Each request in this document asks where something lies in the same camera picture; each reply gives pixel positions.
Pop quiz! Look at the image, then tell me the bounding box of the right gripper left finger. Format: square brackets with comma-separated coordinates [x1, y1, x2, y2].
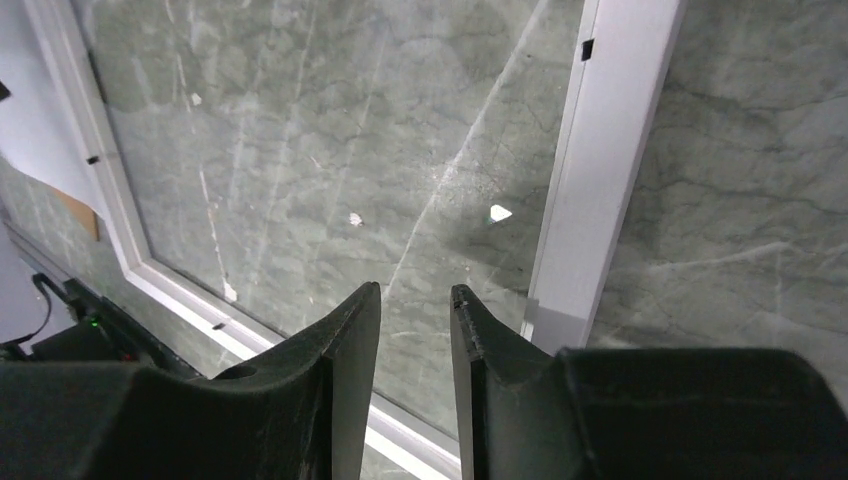
[1, 282, 381, 479]

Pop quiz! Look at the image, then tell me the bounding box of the red and white photo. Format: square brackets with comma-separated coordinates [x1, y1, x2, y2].
[1, 1, 103, 214]

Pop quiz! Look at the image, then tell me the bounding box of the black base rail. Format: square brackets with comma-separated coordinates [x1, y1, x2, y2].
[1, 273, 200, 379]

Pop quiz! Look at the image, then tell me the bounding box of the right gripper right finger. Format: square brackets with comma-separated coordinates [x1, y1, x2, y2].
[450, 284, 847, 479]

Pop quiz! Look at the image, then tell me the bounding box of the white picture frame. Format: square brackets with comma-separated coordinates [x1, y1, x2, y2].
[23, 1, 686, 479]

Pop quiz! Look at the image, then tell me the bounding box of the brown backing board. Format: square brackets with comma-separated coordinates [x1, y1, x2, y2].
[51, 187, 100, 242]

